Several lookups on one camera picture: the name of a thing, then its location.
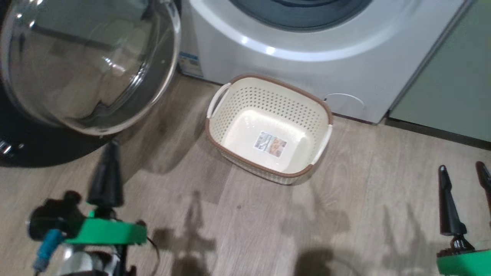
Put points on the white front-load washing machine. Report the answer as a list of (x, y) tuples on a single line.
[(307, 76)]

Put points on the washing machine glass door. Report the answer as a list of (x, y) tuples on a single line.
[(76, 65)]

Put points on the blue energy label sticker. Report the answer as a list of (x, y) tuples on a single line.
[(190, 65)]

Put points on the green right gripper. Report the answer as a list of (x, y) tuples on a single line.
[(464, 264)]

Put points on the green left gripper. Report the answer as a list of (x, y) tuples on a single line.
[(107, 232)]

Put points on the sage green cabinet door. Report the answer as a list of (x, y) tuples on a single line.
[(452, 76)]

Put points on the cream perforated basket brown rim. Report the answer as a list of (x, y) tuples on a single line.
[(264, 103)]

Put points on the printed label sticker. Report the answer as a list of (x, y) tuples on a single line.
[(270, 144)]

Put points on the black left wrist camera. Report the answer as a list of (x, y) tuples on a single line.
[(53, 214)]

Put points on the round white filter cover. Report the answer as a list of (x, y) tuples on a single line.
[(345, 102)]

